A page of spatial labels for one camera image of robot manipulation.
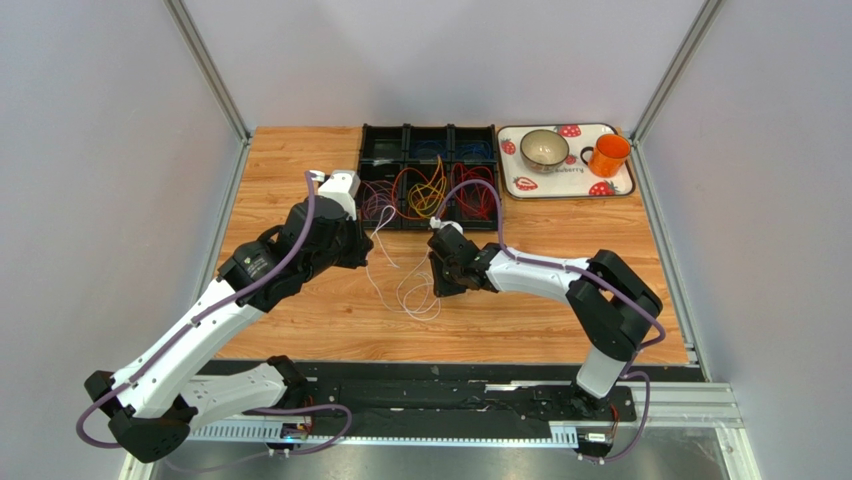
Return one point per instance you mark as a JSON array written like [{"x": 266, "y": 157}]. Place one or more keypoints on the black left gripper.
[{"x": 360, "y": 241}]

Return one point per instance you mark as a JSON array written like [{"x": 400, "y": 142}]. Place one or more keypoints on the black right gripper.
[{"x": 440, "y": 259}]

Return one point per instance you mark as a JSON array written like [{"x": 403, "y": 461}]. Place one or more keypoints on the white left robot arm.
[{"x": 150, "y": 407}]

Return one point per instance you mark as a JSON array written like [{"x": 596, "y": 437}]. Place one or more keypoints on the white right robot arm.
[{"x": 614, "y": 307}]

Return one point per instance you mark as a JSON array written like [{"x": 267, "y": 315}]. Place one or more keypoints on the black compartment organizer tray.
[{"x": 409, "y": 173}]

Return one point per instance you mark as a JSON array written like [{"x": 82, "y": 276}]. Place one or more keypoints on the beige ceramic bowl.
[{"x": 543, "y": 151}]

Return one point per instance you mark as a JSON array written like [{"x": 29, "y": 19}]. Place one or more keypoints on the strawberry print serving tray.
[{"x": 571, "y": 178}]

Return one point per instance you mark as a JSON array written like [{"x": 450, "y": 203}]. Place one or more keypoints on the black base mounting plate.
[{"x": 452, "y": 401}]

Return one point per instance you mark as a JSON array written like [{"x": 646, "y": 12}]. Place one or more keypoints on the orange mug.
[{"x": 606, "y": 157}]

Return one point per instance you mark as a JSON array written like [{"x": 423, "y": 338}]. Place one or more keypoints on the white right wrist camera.
[{"x": 436, "y": 224}]

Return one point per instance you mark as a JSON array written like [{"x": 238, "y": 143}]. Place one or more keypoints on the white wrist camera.
[
  {"x": 340, "y": 186},
  {"x": 436, "y": 224}
]

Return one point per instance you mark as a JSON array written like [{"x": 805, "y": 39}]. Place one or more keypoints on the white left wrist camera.
[{"x": 340, "y": 186}]

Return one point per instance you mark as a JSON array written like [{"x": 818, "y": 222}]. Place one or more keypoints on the aluminium corner frame post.
[{"x": 193, "y": 38}]

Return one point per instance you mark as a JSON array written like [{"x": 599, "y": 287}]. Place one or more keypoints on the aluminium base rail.
[{"x": 663, "y": 404}]

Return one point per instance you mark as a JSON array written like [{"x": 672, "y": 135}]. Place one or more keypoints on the right aluminium corner post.
[{"x": 688, "y": 47}]

